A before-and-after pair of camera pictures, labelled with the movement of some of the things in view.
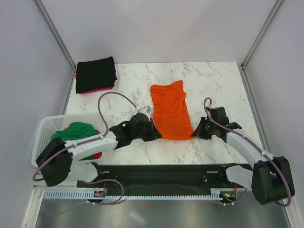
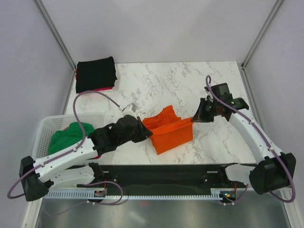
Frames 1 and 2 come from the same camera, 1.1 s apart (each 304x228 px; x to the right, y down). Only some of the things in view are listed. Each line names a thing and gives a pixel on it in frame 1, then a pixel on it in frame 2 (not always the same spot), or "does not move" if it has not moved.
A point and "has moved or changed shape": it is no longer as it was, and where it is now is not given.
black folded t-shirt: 95,74 does not move
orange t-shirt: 170,111 has moved or changed shape
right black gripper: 199,132 to 200,116
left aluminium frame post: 53,32 does not move
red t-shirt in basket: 96,156 does not move
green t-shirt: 75,130 does not move
